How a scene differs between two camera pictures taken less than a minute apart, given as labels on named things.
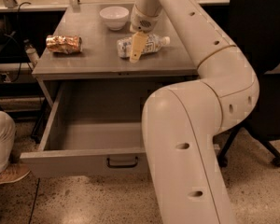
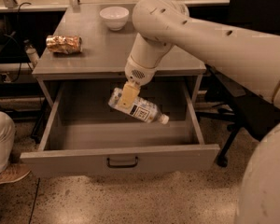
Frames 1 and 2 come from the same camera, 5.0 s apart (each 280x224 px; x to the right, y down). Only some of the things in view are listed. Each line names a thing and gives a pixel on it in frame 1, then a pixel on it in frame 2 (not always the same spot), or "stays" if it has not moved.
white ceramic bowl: [115, 17] stays
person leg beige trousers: [3, 130] stays
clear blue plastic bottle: [153, 42] -> [141, 109]
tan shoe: [12, 173] stays
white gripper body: [142, 22] -> [139, 73]
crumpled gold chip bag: [63, 44] stays
